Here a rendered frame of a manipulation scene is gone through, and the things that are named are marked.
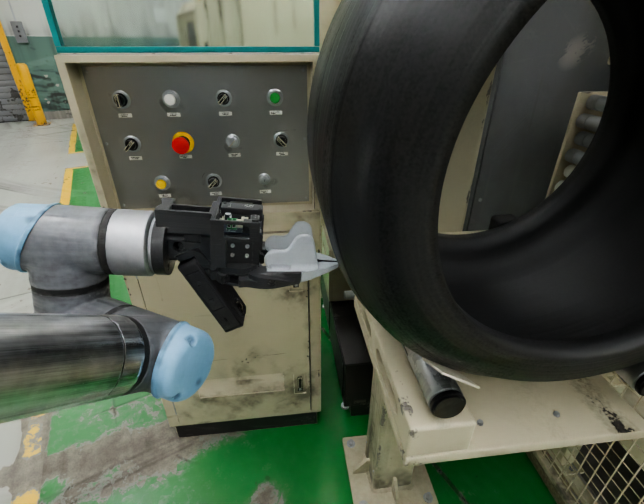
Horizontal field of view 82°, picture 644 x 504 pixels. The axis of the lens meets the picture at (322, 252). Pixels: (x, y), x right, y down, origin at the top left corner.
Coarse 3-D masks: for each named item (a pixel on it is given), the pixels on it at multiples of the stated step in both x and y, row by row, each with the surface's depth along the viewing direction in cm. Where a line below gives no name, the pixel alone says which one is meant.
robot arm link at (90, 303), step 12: (108, 276) 44; (36, 288) 39; (84, 288) 40; (96, 288) 42; (108, 288) 44; (36, 300) 40; (48, 300) 39; (60, 300) 40; (72, 300) 40; (84, 300) 41; (96, 300) 41; (108, 300) 42; (36, 312) 40; (48, 312) 40; (60, 312) 40; (72, 312) 40; (84, 312) 40; (96, 312) 40
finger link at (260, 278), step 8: (256, 272) 42; (264, 272) 42; (272, 272) 43; (280, 272) 43; (288, 272) 43; (296, 272) 43; (240, 280) 41; (248, 280) 42; (256, 280) 42; (264, 280) 42; (272, 280) 43; (280, 280) 42; (288, 280) 43; (296, 280) 44; (256, 288) 42; (264, 288) 42; (272, 288) 42
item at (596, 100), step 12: (588, 96) 78; (600, 96) 76; (576, 108) 79; (588, 108) 78; (600, 108) 75; (576, 120) 80; (588, 120) 77; (576, 132) 82; (588, 132) 80; (564, 144) 83; (576, 144) 83; (588, 144) 78; (564, 156) 84; (576, 156) 80; (564, 168) 86; (552, 180) 87; (564, 180) 87; (552, 192) 88
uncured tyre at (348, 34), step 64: (384, 0) 27; (448, 0) 24; (512, 0) 24; (640, 0) 50; (320, 64) 42; (384, 64) 27; (448, 64) 26; (640, 64) 54; (320, 128) 36; (384, 128) 28; (448, 128) 28; (640, 128) 59; (320, 192) 38; (384, 192) 30; (576, 192) 64; (640, 192) 60; (384, 256) 33; (448, 256) 67; (512, 256) 68; (576, 256) 64; (640, 256) 56; (384, 320) 41; (448, 320) 37; (512, 320) 58; (576, 320) 55; (640, 320) 51
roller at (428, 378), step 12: (408, 348) 53; (420, 360) 50; (420, 372) 49; (432, 372) 48; (420, 384) 48; (432, 384) 46; (444, 384) 46; (456, 384) 46; (432, 396) 45; (444, 396) 44; (456, 396) 45; (432, 408) 45; (444, 408) 45; (456, 408) 45
